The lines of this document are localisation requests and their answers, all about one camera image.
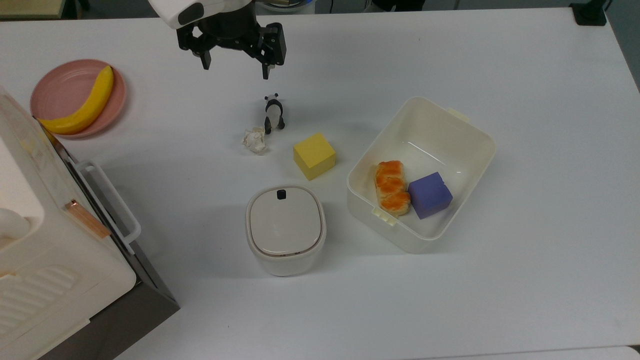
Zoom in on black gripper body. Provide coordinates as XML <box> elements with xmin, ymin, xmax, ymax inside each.
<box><xmin>176</xmin><ymin>11</ymin><xmax>288</xmax><ymax>67</ymax></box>

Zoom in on cream desktop trash can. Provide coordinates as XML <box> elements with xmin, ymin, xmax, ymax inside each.
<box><xmin>245</xmin><ymin>184</ymin><xmax>327</xmax><ymax>277</ymax></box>

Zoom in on cream plastic open bin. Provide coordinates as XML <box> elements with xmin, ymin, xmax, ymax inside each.
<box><xmin>346</xmin><ymin>96</ymin><xmax>497</xmax><ymax>254</ymax></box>

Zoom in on small panda figurine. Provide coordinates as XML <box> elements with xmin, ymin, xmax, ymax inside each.
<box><xmin>263</xmin><ymin>93</ymin><xmax>286</xmax><ymax>135</ymax></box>

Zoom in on crumpled white paper ball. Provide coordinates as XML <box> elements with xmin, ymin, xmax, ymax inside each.
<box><xmin>242</xmin><ymin>126</ymin><xmax>269</xmax><ymax>155</ymax></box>

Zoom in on yellow foam cube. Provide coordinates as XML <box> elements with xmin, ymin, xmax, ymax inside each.
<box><xmin>293</xmin><ymin>132</ymin><xmax>337</xmax><ymax>181</ymax></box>

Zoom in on yellow toy banana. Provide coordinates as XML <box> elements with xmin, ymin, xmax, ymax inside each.
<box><xmin>37</xmin><ymin>65</ymin><xmax>115</xmax><ymax>136</ymax></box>

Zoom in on pink round plate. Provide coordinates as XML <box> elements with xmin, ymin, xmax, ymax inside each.
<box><xmin>30</xmin><ymin>59</ymin><xmax>128</xmax><ymax>139</ymax></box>

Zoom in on toy bread with orange glaze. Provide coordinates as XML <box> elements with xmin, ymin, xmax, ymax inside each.
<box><xmin>375</xmin><ymin>160</ymin><xmax>412</xmax><ymax>217</ymax></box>

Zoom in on copper latch strip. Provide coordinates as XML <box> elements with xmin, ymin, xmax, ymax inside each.
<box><xmin>65</xmin><ymin>199</ymin><xmax>111</xmax><ymax>239</ymax></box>

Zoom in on purple foam cube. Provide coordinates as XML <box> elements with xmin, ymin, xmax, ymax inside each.
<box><xmin>407</xmin><ymin>172</ymin><xmax>454</xmax><ymax>220</ymax></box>

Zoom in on dark wooden drawer cabinet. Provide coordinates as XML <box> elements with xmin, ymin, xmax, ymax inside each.
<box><xmin>37</xmin><ymin>125</ymin><xmax>181</xmax><ymax>360</ymax></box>

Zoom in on cream plastic storage box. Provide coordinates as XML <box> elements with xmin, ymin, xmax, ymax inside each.
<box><xmin>0</xmin><ymin>85</ymin><xmax>138</xmax><ymax>360</ymax></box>

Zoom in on black table clamp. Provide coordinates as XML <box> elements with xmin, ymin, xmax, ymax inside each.
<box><xmin>570</xmin><ymin>0</ymin><xmax>609</xmax><ymax>27</ymax></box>

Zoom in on white drawer handle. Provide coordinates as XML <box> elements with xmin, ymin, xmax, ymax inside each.
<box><xmin>75</xmin><ymin>161</ymin><xmax>142</xmax><ymax>246</ymax></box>

